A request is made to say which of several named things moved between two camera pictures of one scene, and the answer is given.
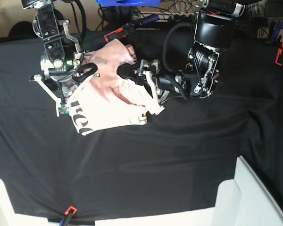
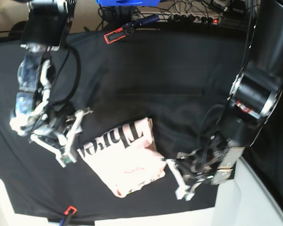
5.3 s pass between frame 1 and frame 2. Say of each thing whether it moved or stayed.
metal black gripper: moved
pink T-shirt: moved
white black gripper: moved
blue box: stayed
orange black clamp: stayed
